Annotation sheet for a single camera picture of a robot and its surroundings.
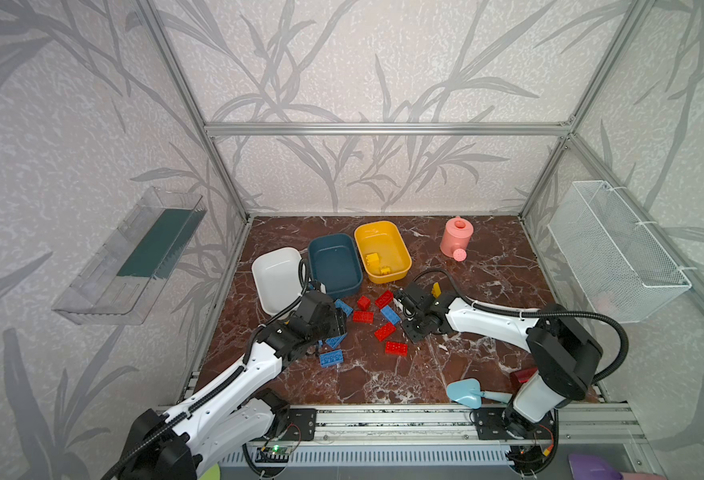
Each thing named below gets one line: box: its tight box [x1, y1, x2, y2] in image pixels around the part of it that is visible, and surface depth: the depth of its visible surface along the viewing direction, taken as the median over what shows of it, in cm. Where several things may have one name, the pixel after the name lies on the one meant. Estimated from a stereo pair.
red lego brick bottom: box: [385, 341, 409, 357], surface depth 86 cm
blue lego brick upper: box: [334, 298, 353, 317], surface depth 96 cm
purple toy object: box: [568, 454, 624, 480], surface depth 68 cm
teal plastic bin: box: [308, 233, 363, 297], surface depth 109 cm
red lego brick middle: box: [374, 322, 397, 343], surface depth 90 cm
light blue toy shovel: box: [446, 378, 512, 410], surface depth 79 cm
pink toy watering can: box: [440, 216, 474, 262], surface depth 104 cm
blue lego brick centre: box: [381, 305, 400, 325], surface depth 93 cm
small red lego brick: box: [358, 295, 371, 311], surface depth 95 cm
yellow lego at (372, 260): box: [366, 252, 380, 267], surface depth 106 cm
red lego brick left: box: [352, 311, 375, 324], surface depth 93 cm
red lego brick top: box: [375, 290, 394, 309], surface depth 96 cm
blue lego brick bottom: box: [319, 350, 344, 368], surface depth 86 cm
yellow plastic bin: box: [354, 221, 413, 285], surface depth 110 cm
